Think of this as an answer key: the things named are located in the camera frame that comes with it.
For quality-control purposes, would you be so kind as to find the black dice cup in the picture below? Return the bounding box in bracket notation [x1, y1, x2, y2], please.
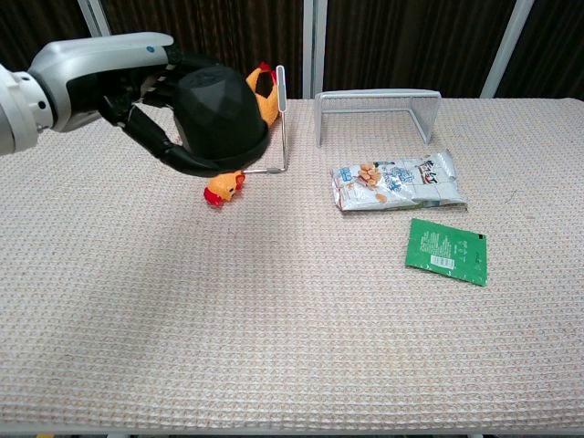
[172, 66, 270, 165]

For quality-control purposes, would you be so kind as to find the dark brown partition panel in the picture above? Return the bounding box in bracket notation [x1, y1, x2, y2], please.
[324, 0, 521, 99]
[496, 0, 584, 99]
[0, 0, 92, 72]
[100, 0, 306, 99]

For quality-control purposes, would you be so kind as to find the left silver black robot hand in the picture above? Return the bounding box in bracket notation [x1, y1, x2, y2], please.
[27, 31, 270, 180]

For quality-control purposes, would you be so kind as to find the beige waffle tablecloth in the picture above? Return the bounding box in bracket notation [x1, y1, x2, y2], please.
[0, 97, 584, 433]

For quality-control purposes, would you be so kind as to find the grey metal partition post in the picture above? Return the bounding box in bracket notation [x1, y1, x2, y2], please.
[303, 0, 328, 99]
[478, 0, 535, 99]
[76, 0, 113, 40]

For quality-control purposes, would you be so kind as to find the green foil packet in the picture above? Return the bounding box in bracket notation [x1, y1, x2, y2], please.
[404, 217, 489, 287]

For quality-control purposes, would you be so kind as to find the grey mesh shelf riser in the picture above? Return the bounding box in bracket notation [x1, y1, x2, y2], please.
[313, 89, 443, 148]

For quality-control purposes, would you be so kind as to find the silver wire display stand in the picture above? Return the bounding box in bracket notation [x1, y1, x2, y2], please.
[241, 65, 289, 177]

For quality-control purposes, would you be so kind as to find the white blue snack bag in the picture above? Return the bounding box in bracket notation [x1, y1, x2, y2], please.
[330, 149, 469, 213]

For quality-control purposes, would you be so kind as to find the yellow rubber chicken toy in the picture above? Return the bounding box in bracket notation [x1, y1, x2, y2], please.
[203, 62, 280, 209]

